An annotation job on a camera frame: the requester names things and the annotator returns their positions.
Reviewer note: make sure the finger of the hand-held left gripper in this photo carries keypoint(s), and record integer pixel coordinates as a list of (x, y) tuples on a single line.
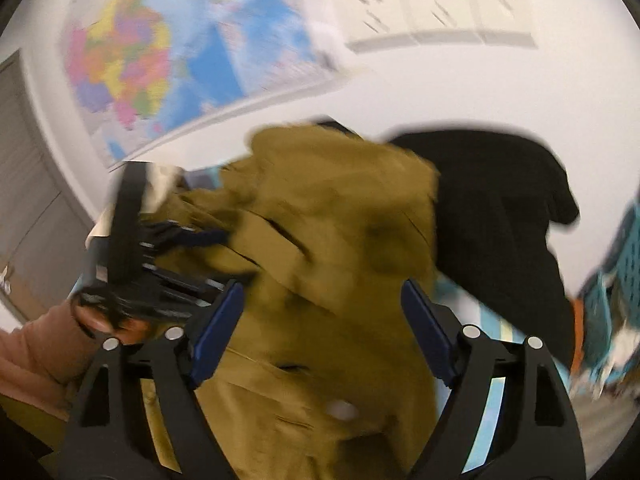
[(195, 236), (195, 282)]

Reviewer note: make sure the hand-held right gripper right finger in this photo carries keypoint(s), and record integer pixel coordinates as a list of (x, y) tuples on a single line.
[(427, 330)]

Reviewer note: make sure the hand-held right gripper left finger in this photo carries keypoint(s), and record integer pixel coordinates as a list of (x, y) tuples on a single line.
[(217, 330)]

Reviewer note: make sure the olive green pants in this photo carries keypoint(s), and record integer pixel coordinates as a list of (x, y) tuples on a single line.
[(325, 260)]

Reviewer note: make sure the person's left forearm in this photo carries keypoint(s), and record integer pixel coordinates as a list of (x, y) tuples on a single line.
[(40, 355)]

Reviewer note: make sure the person's left hand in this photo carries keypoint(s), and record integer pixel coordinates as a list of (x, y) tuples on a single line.
[(107, 329)]

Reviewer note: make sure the cream cloth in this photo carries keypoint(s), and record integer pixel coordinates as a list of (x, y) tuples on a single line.
[(162, 182)]

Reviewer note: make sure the teal grey patterned bed sheet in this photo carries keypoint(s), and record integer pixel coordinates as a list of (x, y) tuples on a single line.
[(495, 395)]

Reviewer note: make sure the grey wardrobe door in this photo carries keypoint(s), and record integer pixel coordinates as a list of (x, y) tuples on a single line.
[(35, 200)]

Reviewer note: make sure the black garment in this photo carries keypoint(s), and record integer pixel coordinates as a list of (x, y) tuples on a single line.
[(500, 210)]

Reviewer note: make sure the blue plastic storage rack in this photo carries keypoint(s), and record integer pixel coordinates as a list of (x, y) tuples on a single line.
[(612, 290)]

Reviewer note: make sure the colourful wall map poster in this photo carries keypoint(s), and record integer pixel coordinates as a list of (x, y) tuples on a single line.
[(200, 35)]

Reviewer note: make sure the white wall power socket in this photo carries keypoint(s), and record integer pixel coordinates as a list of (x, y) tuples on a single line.
[(440, 7), (372, 15)]

